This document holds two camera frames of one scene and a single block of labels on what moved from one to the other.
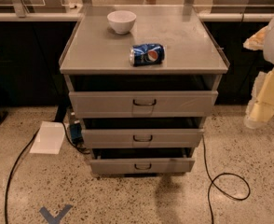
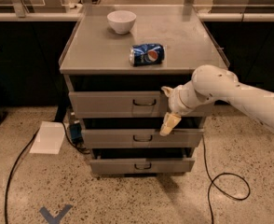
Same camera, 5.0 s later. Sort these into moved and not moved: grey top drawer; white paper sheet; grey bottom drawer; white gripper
Moved: white gripper
Not moved: grey bottom drawer; white paper sheet; grey top drawer
